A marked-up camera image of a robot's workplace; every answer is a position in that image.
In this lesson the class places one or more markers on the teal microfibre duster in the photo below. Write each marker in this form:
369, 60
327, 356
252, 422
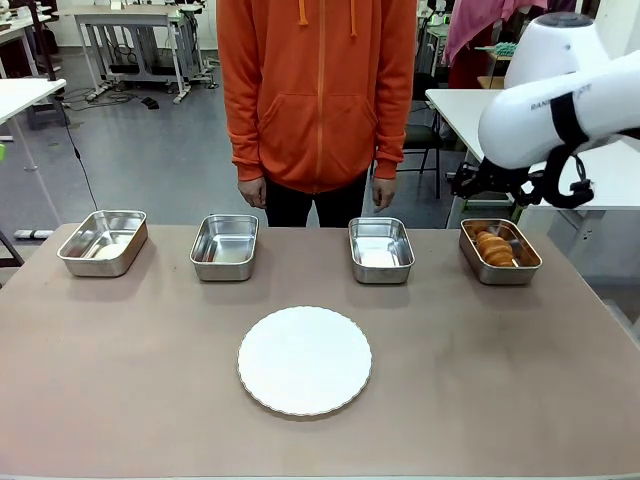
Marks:
502, 49

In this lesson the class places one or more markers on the orange zip hoodie torso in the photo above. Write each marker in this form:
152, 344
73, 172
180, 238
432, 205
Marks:
320, 90

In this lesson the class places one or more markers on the black trousers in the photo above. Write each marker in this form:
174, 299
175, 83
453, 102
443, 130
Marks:
315, 207

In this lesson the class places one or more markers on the person's right hand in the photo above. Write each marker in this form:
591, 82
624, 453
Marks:
252, 192

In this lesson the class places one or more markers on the pink hanging cloth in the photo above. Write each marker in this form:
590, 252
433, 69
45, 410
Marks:
470, 25

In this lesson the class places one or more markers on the grey floor power strip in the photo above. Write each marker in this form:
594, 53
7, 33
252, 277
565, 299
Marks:
32, 233

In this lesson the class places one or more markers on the black clamped camera pole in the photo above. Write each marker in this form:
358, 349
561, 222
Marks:
42, 45

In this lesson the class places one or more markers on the person's left orange-sleeved forearm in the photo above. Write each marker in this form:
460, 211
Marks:
392, 135

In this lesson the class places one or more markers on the black folding chair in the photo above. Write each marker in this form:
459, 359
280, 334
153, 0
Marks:
422, 135

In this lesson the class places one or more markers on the small white side table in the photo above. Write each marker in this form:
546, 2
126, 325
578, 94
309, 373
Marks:
25, 95

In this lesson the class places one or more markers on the grey metal workbench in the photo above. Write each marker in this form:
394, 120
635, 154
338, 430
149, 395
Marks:
135, 30

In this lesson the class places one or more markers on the person's right orange-sleeved forearm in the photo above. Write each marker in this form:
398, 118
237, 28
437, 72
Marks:
245, 135

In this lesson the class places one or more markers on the golden brown croissant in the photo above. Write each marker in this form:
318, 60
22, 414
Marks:
492, 247

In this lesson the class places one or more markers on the rectangular stainless steel container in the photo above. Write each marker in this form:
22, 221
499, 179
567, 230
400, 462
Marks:
525, 270
381, 250
225, 247
102, 240

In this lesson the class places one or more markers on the white scalloped round plate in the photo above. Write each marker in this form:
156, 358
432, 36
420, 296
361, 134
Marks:
305, 360

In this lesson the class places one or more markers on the person's left hand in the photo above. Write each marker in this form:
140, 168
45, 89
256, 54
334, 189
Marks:
384, 195

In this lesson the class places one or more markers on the large white side table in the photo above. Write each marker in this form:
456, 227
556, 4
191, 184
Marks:
455, 120

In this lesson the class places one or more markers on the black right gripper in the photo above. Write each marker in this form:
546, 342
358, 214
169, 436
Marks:
495, 179

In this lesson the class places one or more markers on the black floor pedal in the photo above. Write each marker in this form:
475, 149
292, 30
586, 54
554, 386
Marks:
150, 104

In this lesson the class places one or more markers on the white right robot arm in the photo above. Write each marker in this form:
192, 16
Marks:
525, 120

